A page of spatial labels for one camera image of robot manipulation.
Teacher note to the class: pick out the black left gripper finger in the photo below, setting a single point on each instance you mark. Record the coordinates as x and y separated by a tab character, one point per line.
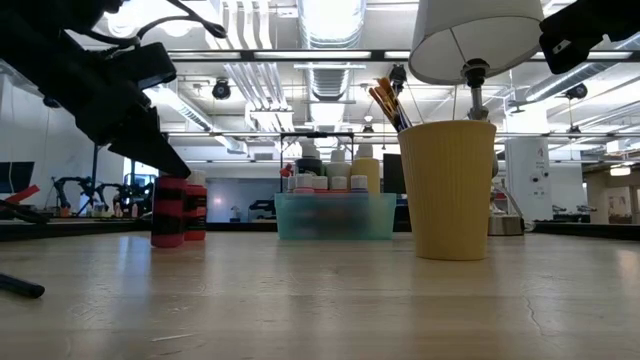
150	160
160	140

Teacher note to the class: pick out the small magenta paint bottle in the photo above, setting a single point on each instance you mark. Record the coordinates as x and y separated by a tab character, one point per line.
169	210

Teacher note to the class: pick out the small pink paint bottle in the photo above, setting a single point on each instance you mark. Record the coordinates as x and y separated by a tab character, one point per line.
304	181

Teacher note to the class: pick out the yellow ribbed cup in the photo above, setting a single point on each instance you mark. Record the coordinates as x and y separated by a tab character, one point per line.
450	200

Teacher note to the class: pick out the large golden yellow paint bottle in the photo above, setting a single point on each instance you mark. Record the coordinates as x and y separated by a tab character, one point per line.
366	167

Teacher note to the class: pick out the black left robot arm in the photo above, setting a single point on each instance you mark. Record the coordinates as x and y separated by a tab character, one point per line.
30	30

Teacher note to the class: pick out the background black robot arm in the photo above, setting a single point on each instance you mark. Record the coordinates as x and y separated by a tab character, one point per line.
85	187

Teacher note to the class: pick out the table lamp with white shade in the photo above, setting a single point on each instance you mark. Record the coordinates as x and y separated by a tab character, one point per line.
480	30

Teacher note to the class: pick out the black monitor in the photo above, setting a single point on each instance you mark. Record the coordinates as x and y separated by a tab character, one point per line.
17	175

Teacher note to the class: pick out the red flat object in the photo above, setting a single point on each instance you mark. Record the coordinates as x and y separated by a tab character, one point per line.
22	194

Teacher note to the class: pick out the white column with outlets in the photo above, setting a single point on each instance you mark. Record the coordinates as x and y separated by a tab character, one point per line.
527	170

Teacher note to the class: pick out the overhead light bar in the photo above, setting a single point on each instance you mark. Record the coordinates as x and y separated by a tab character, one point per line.
310	55

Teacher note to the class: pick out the black pen left edge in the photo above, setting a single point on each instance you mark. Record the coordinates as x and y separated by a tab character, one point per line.
22	286

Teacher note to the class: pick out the green plastic tray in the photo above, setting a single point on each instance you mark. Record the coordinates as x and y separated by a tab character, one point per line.
335	217

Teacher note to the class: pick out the black cabinet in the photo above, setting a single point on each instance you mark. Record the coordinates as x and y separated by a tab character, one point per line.
394	172

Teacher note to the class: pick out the background black frame stand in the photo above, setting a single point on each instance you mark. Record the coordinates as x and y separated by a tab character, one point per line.
315	135

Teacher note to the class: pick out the framed wall picture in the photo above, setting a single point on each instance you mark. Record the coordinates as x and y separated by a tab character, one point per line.
620	209

